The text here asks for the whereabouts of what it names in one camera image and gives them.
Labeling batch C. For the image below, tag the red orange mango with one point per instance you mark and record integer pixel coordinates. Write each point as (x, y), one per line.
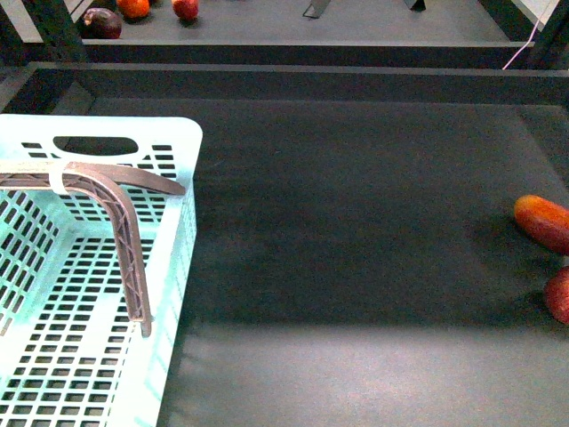
(543, 220)

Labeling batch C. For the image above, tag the light blue plastic basket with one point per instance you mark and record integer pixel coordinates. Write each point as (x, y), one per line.
(70, 355)

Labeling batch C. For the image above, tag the dark purple fruit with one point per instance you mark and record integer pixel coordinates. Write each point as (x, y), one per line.
(101, 23)

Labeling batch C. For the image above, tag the white zip tie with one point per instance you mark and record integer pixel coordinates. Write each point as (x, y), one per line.
(60, 178)

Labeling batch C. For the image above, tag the orange fruit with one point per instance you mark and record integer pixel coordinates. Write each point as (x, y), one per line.
(133, 9)

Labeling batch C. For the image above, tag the red yellow apple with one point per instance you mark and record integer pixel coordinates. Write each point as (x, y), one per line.
(186, 9)

